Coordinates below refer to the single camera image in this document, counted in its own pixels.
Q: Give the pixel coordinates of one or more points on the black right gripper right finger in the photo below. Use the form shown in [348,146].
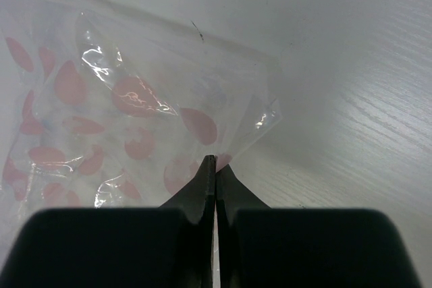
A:
[260,246]

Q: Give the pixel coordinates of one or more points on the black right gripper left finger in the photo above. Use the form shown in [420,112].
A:
[167,246]

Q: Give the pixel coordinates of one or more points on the clear zip top bag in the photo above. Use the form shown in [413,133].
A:
[119,107]

